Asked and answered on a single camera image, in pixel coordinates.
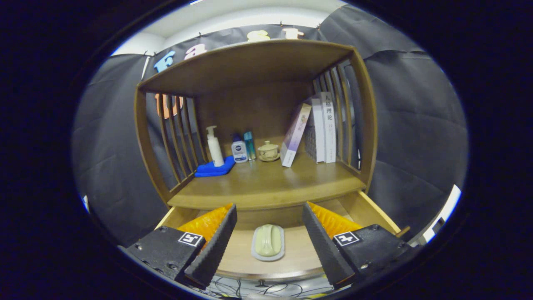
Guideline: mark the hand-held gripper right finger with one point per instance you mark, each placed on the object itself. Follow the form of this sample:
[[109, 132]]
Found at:
[[324, 246]]

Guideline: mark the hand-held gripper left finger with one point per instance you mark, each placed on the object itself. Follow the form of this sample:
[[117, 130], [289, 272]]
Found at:
[[216, 246]]

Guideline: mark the brown wooden drawer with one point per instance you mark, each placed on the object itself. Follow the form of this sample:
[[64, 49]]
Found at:
[[295, 254]]

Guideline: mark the brown wooden countertop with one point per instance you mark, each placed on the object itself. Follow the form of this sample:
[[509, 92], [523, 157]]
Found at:
[[270, 183]]

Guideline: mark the brown wooden cabinet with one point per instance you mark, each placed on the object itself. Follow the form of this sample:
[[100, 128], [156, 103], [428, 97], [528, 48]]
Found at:
[[250, 104]]

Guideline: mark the folded blue cloth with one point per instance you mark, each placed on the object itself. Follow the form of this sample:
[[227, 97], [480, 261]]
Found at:
[[212, 169]]

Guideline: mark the white pump bottle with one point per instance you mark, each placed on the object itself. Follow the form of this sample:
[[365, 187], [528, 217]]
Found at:
[[215, 150]]

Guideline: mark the white blue-capped lotion bottle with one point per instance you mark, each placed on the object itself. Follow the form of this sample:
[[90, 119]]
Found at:
[[239, 151]]

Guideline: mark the beige lidded ceramic cup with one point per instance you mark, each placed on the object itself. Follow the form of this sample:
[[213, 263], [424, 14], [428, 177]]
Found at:
[[268, 152]]

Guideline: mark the slim teal bottle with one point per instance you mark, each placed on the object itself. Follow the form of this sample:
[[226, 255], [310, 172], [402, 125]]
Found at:
[[250, 143]]

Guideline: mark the purple and white book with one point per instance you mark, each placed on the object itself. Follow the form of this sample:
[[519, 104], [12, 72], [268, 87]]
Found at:
[[295, 137]]

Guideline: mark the grey boxed book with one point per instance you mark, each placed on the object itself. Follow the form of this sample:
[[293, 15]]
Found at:
[[316, 133]]

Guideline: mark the white board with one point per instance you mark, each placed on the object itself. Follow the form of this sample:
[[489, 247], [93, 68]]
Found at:
[[452, 204]]

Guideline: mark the black backdrop cloth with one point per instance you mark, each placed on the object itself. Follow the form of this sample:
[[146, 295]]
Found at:
[[416, 125]]

